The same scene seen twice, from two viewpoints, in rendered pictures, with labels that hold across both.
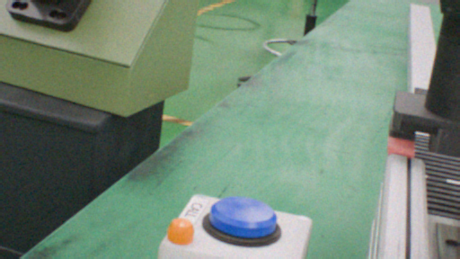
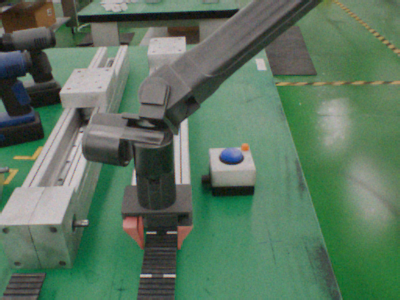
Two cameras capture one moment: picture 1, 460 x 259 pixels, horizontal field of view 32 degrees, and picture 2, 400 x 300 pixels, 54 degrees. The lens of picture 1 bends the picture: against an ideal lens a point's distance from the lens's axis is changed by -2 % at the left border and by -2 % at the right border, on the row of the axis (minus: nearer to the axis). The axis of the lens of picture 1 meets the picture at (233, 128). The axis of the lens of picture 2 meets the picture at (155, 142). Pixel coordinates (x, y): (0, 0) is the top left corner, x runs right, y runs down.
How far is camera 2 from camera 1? 108 cm
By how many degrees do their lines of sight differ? 131
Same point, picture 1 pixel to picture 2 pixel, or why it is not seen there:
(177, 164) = (315, 275)
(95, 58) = not seen: outside the picture
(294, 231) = (216, 162)
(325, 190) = (223, 281)
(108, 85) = not seen: outside the picture
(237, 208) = (233, 151)
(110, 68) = not seen: outside the picture
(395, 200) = (185, 157)
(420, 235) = (176, 145)
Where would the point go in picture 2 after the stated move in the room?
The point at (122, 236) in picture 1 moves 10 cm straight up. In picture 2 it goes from (287, 205) to (293, 159)
